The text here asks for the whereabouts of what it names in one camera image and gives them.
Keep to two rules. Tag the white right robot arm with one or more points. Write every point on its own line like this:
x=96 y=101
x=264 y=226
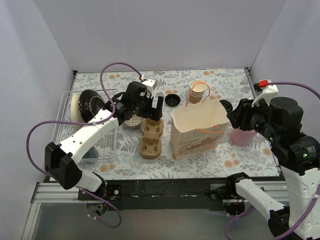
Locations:
x=298 y=155

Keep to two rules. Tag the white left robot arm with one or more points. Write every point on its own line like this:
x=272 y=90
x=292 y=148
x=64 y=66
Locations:
x=61 y=160

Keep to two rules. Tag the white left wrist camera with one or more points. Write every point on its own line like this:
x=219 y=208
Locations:
x=149 y=83

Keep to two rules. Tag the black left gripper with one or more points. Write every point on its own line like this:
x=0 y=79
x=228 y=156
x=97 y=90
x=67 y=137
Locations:
x=151 y=107

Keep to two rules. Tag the stack of brown paper cups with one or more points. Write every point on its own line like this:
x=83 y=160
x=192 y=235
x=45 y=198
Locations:
x=197 y=89

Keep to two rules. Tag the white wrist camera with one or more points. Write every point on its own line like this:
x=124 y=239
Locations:
x=269 y=91
x=149 y=83

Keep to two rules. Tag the floral table mat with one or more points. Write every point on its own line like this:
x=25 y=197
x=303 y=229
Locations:
x=117 y=156

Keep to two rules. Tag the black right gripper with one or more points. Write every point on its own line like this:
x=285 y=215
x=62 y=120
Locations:
x=240 y=116

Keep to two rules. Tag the brown cardboard cup carrier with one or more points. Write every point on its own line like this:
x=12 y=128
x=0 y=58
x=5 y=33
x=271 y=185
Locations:
x=150 y=146

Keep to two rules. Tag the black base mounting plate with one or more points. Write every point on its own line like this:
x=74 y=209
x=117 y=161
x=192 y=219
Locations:
x=170 y=193

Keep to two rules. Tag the white wire dish rack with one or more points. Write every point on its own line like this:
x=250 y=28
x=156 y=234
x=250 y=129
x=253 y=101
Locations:
x=89 y=143

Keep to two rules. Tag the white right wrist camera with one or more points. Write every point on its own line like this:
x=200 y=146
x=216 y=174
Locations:
x=269 y=91

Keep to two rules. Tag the black round plate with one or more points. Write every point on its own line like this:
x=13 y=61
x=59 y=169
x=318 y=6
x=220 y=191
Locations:
x=90 y=102

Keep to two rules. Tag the black plastic cup lid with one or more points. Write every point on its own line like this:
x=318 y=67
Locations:
x=172 y=100
x=227 y=105

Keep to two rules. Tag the patterned ceramic bowl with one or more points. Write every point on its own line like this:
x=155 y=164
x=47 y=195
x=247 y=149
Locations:
x=134 y=121

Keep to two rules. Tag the beige paper takeout bag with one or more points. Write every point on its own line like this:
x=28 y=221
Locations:
x=197 y=128

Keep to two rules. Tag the aluminium frame rail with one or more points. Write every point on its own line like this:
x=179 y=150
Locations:
x=52 y=192

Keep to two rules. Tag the pink cup holder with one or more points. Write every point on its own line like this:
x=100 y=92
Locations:
x=241 y=138

